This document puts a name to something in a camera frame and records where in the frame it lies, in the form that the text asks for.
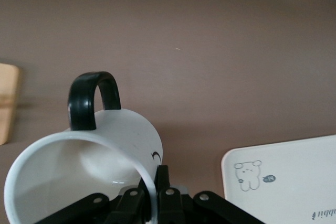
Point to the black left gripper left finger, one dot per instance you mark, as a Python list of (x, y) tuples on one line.
[(128, 208)]

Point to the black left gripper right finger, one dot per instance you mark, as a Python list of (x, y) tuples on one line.
[(173, 208)]

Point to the wooden cup rack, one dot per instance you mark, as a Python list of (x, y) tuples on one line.
[(8, 90)]

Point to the cream tray with bear print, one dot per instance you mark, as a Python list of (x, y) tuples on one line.
[(288, 169)]

